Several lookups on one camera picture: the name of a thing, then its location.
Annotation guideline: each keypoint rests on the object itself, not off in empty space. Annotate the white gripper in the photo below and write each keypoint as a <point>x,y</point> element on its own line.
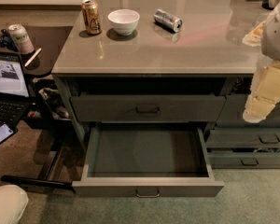
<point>276,36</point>

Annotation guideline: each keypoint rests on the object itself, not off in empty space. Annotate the silver redbull can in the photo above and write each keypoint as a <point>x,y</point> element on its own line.
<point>168,20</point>

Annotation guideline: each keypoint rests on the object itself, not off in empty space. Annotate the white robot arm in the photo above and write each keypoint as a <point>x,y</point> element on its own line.
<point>270,39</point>

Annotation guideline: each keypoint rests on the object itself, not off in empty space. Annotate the right top grey drawer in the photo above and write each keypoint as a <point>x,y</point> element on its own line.
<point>232,114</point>

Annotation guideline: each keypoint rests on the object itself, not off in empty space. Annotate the right middle grey drawer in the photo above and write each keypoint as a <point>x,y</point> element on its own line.
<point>244,138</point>

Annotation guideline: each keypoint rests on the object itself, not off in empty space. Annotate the right bottom grey drawer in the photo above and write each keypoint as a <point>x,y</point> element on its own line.
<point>244,160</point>

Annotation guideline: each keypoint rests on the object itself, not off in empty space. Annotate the open middle grey drawer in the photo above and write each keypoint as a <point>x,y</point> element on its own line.
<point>147,161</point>

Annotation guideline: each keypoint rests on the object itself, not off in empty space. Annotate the gold beverage can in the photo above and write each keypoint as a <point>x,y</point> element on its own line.
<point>90,12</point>

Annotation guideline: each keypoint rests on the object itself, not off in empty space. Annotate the white pink beverage can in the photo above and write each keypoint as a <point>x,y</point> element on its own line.
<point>21,38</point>

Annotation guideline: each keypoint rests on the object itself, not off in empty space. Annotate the snack bag on counter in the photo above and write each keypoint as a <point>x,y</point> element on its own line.
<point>253,38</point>

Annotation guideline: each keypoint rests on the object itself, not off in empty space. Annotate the white ceramic bowl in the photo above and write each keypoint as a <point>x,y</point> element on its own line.
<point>124,21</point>

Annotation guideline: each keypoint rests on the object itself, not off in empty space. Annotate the clutter under side table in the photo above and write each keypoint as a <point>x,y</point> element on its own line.
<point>48,102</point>

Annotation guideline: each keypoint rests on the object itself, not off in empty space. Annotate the black side table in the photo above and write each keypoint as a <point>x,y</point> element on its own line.
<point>51,40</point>

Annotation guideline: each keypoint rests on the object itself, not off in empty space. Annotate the white pen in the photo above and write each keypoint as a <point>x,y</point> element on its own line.
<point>34,56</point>

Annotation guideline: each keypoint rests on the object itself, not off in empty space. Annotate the open laptop computer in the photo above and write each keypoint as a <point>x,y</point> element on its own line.
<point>14,95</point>

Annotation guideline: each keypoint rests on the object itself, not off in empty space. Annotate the smartphone with lit screen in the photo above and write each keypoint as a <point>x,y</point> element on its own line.
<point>6,132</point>

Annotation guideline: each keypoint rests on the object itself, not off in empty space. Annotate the white rounded object bottom left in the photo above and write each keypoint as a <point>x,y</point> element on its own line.
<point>13,201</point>

